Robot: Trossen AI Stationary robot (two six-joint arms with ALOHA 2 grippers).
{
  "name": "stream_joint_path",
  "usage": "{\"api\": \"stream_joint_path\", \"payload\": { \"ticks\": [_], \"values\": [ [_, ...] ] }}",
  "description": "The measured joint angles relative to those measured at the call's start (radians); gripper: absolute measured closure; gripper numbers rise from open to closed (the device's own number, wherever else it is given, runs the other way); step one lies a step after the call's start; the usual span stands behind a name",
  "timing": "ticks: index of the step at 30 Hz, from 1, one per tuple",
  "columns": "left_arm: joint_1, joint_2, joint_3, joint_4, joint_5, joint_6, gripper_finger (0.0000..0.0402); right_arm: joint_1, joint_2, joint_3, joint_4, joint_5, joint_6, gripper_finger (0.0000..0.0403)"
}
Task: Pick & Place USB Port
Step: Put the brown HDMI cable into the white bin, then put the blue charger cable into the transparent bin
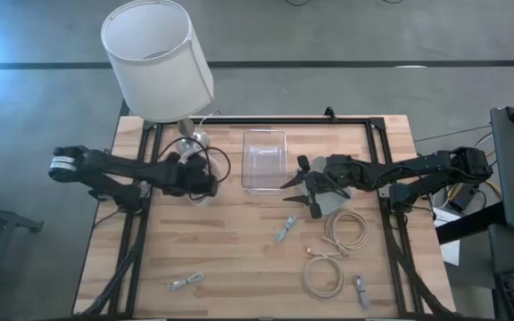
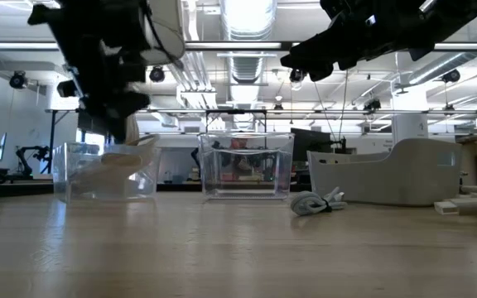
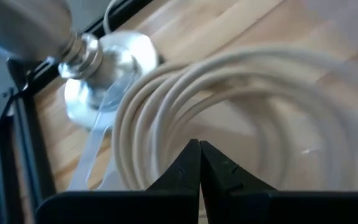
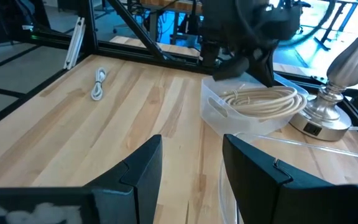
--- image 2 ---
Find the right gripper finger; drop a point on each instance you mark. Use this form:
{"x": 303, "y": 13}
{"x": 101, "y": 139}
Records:
{"x": 321, "y": 72}
{"x": 317, "y": 49}

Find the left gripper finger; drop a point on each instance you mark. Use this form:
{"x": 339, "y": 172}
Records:
{"x": 99, "y": 109}
{"x": 133, "y": 103}

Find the black background robot arm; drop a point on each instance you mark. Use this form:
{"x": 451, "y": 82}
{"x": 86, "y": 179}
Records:
{"x": 25, "y": 161}

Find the white shade table lamp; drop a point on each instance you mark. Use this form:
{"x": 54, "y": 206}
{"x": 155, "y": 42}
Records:
{"x": 168, "y": 29}

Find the black desk monitor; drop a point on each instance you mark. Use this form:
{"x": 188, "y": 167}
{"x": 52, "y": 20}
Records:
{"x": 311, "y": 145}

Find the clear plastic bin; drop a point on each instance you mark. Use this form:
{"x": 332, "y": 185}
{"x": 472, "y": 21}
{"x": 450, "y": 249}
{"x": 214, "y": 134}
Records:
{"x": 247, "y": 174}
{"x": 62, "y": 182}

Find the long ceiling light strip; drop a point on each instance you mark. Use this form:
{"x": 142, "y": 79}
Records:
{"x": 230, "y": 45}

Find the white pillar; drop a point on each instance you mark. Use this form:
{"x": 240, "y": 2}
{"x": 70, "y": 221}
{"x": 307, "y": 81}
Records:
{"x": 408, "y": 128}

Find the tilted background monitor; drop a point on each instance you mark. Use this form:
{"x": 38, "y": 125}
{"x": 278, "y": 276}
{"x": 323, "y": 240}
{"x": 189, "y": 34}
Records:
{"x": 2, "y": 147}

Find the person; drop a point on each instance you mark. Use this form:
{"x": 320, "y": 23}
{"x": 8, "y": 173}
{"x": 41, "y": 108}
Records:
{"x": 239, "y": 143}

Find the grey plastic bin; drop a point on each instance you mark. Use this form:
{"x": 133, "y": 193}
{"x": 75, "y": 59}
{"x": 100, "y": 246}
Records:
{"x": 387, "y": 178}

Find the dark wall screen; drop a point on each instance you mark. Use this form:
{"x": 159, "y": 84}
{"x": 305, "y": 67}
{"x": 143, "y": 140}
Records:
{"x": 93, "y": 127}

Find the black ceiling camera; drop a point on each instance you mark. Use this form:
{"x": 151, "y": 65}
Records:
{"x": 451, "y": 75}
{"x": 372, "y": 104}
{"x": 297, "y": 75}
{"x": 17, "y": 79}
{"x": 157, "y": 74}

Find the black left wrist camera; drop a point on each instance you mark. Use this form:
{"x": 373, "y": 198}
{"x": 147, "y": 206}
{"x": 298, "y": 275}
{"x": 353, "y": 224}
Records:
{"x": 68, "y": 89}

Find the silver ceiling air duct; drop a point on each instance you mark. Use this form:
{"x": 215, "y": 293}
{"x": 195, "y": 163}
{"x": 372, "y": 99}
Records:
{"x": 249, "y": 16}

